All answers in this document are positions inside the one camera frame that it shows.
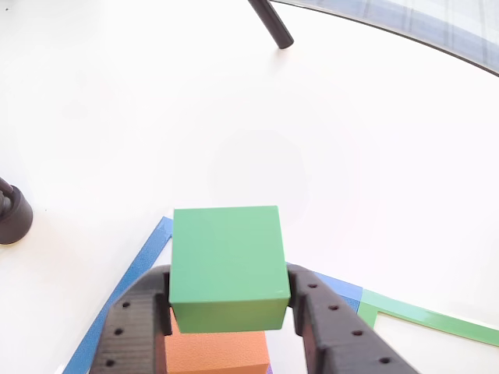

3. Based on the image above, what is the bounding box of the orange cube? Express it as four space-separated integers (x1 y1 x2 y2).
163 307 271 374

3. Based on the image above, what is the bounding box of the green cube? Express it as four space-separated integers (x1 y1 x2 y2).
168 205 292 335

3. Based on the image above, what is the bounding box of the black tripod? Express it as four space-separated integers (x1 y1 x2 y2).
247 0 296 51

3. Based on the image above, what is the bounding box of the blue square frame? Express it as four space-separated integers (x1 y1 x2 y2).
61 216 363 374

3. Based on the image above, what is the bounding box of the green square frame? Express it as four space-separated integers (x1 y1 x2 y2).
356 288 499 348

